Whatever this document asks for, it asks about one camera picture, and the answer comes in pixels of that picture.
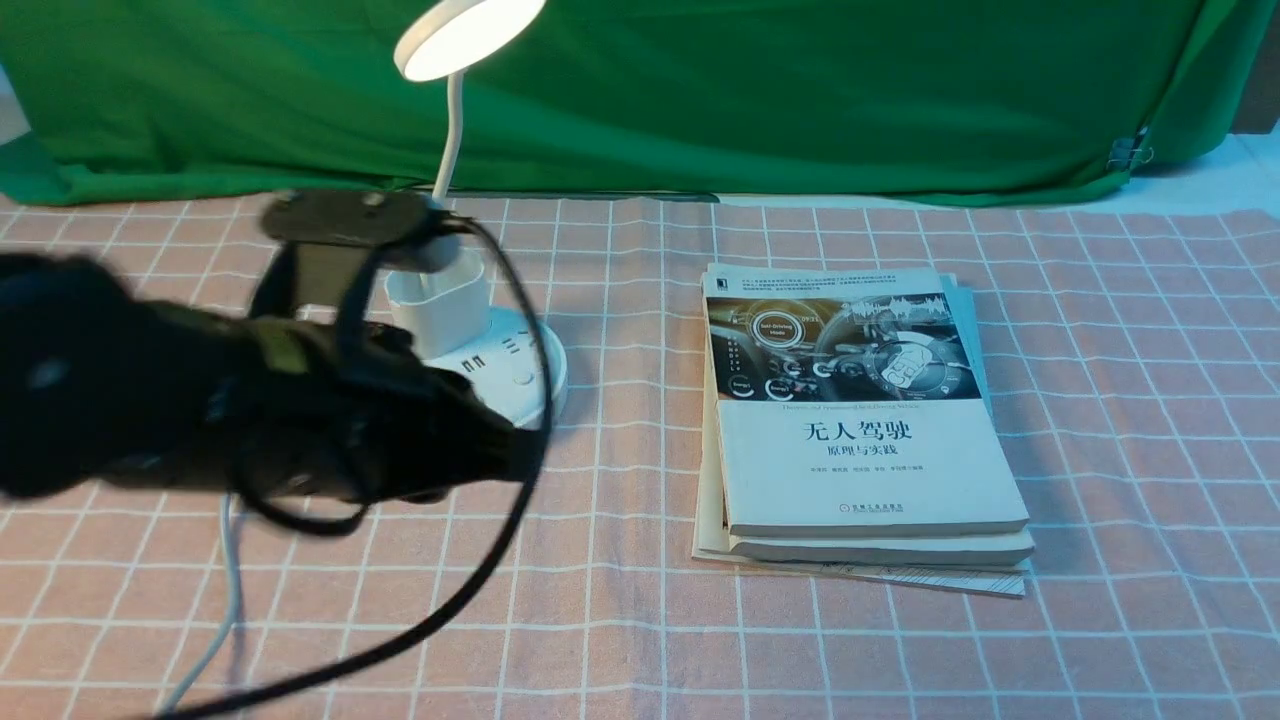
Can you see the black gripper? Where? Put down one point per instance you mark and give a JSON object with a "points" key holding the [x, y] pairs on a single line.
{"points": [[346, 411]]}

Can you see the white desk lamp with sockets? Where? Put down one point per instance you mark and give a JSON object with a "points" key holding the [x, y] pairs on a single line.
{"points": [[517, 367]]}

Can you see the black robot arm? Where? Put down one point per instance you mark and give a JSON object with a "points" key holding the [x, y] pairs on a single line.
{"points": [[148, 395]]}

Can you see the green backdrop cloth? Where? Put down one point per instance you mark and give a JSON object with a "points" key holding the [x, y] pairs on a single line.
{"points": [[963, 103]]}

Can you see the top book with car cover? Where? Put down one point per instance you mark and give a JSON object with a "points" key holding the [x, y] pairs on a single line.
{"points": [[860, 440]]}

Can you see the bottom paper booklet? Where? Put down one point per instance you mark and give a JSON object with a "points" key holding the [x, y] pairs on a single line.
{"points": [[711, 539]]}

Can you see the pink checkered tablecloth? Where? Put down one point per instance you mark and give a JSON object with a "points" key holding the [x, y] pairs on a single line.
{"points": [[1132, 363]]}

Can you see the metal binder clip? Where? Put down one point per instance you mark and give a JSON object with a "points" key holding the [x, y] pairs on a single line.
{"points": [[1130, 153]]}

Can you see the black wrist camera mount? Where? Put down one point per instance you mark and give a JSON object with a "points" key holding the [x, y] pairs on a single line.
{"points": [[331, 244]]}

